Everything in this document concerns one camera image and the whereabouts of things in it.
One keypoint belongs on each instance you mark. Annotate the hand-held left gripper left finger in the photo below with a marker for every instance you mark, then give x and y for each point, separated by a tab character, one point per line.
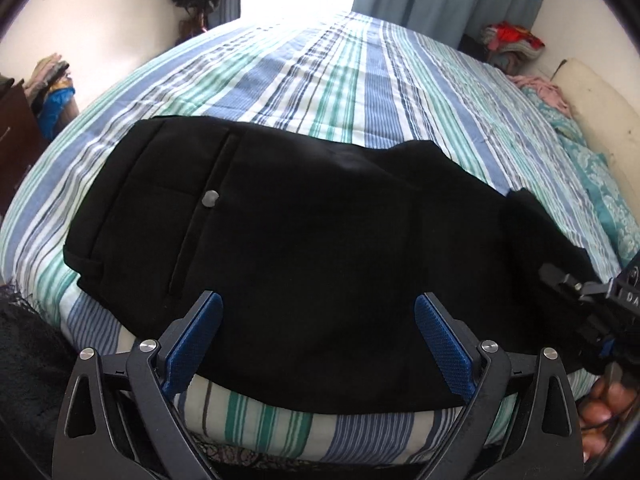
192	350

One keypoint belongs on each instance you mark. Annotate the cream padded headboard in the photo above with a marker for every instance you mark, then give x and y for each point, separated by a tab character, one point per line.
595	105

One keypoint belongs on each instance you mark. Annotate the black pants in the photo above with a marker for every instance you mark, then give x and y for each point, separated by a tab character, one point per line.
300	260

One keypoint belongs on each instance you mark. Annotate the large teal patterned pillow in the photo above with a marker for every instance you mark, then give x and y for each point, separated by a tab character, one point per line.
615	200

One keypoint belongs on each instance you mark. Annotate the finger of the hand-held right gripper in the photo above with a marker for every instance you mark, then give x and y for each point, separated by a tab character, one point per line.
600	342
570	280

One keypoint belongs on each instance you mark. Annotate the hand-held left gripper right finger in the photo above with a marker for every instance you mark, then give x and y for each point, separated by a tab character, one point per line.
445	350

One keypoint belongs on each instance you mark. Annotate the dark wooden dresser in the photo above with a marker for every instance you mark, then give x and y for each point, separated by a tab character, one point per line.
15	135

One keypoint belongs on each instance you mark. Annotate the clothes pile on dresser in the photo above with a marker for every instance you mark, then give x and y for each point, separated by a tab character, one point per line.
55	100

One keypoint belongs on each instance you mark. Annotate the person's right hand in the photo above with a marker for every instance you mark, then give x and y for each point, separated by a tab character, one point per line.
597	412

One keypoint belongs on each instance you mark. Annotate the small teal patterned pillow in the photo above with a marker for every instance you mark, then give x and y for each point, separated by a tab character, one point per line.
562	127

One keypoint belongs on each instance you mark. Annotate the colourful clothes pile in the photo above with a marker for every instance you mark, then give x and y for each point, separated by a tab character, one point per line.
510	37

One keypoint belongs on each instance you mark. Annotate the pink cloth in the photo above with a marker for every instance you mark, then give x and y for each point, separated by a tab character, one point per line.
542	87

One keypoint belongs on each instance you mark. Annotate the striped bed sheet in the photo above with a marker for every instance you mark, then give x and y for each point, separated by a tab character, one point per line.
350	85

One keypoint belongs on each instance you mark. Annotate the dark bag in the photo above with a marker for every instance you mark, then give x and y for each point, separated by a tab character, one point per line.
472	47

